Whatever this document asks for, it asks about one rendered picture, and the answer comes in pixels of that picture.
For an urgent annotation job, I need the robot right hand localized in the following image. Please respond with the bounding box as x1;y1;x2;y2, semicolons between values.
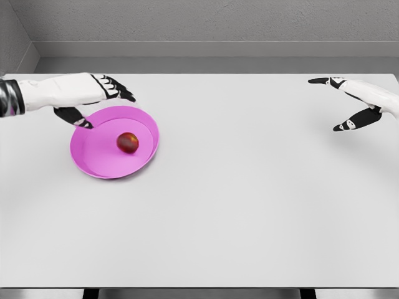
307;76;399;132

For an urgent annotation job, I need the pink round plate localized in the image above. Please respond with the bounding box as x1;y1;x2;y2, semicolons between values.
69;105;160;181

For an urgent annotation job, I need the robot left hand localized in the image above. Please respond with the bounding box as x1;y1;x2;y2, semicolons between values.
49;72;137;130

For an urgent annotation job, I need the red apple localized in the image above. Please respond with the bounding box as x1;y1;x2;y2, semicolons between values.
116;131;140;154

